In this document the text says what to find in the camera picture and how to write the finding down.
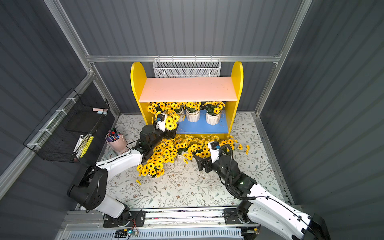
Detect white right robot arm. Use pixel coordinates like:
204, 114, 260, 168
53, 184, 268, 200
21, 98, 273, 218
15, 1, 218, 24
194, 142, 331, 240

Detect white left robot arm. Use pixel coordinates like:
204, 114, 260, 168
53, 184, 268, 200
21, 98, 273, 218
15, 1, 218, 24
67, 125, 177, 220

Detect sunflower pot back row left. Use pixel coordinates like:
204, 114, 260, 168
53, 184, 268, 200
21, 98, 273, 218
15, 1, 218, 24
147, 102, 167, 117

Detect sunflower pot row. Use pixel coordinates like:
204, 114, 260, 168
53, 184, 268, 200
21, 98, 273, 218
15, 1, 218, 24
147, 102, 167, 117
168, 102, 185, 122
186, 102, 201, 123

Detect sunflower pot back row middle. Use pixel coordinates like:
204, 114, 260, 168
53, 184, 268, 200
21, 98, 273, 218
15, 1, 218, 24
168, 102, 185, 122

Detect sunflower pot back row right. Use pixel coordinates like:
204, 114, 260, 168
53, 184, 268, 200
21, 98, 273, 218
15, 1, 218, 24
186, 102, 201, 123

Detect yellow wooden shelf unit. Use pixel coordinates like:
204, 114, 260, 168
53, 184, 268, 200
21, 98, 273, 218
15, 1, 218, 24
131, 62, 244, 139

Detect pink metal marker bucket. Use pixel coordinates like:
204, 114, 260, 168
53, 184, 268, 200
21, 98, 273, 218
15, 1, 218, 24
105, 128, 128, 154

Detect pink and blue sticky notes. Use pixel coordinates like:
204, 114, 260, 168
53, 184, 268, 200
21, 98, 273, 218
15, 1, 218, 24
93, 108, 108, 116

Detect yellow book in basket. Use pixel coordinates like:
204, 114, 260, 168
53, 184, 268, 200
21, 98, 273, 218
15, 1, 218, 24
76, 134, 94, 159

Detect white marker in basket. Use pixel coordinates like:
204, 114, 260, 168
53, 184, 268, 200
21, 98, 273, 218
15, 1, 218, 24
73, 135, 85, 153

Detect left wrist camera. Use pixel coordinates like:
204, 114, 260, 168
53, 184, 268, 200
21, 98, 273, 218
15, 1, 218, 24
155, 113, 168, 132

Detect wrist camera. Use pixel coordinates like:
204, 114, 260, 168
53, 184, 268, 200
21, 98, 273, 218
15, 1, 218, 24
207, 141, 220, 163
155, 113, 168, 132

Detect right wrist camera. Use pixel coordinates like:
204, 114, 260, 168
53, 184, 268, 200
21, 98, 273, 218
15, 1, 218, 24
207, 141, 220, 163

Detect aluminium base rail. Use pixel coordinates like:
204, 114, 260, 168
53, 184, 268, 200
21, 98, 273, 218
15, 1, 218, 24
61, 204, 310, 232

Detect white wire wall basket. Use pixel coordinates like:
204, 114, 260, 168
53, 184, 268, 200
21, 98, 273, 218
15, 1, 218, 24
153, 60, 222, 78

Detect black wire wall basket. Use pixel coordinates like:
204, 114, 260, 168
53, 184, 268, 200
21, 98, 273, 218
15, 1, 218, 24
24, 90, 109, 163

